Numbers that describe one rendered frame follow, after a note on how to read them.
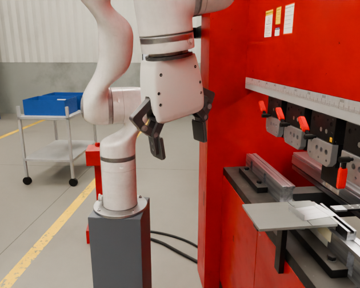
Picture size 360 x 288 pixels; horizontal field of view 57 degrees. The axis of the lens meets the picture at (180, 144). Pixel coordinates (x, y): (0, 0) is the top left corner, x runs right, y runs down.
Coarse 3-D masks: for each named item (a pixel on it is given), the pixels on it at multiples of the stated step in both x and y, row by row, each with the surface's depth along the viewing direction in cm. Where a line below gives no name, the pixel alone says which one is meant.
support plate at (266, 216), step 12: (252, 204) 122; (264, 204) 122; (276, 204) 122; (288, 204) 122; (300, 204) 122; (312, 204) 122; (252, 216) 113; (264, 216) 113; (276, 216) 113; (288, 216) 113; (264, 228) 105; (276, 228) 105; (288, 228) 106; (300, 228) 107
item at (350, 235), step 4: (320, 204) 122; (328, 208) 119; (332, 212) 116; (336, 216) 113; (340, 220) 111; (340, 224) 108; (344, 224) 108; (336, 228) 109; (340, 228) 107; (344, 228) 105; (348, 228) 106; (352, 228) 105; (340, 232) 107; (344, 232) 105; (348, 232) 103; (352, 232) 104; (356, 232) 104; (344, 236) 105; (348, 236) 104; (352, 236) 104
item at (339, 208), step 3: (357, 204) 121; (330, 207) 119; (333, 207) 118; (336, 207) 118; (339, 207) 118; (342, 207) 118; (345, 207) 118; (348, 207) 118; (351, 207) 118; (354, 207) 118; (357, 207) 118; (333, 210) 118; (336, 210) 116; (339, 210) 117; (342, 210) 117; (345, 210) 117; (348, 210) 117; (351, 210) 117; (354, 210) 117; (357, 210) 117
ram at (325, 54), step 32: (256, 0) 167; (288, 0) 132; (320, 0) 110; (352, 0) 94; (256, 32) 168; (320, 32) 110; (352, 32) 94; (256, 64) 170; (288, 64) 134; (320, 64) 111; (352, 64) 95; (288, 96) 135; (352, 96) 95
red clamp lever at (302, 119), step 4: (300, 116) 118; (300, 120) 117; (304, 120) 117; (300, 124) 117; (304, 124) 116; (304, 128) 115; (308, 128) 115; (308, 132) 115; (304, 136) 114; (308, 136) 113; (312, 136) 113; (316, 136) 114
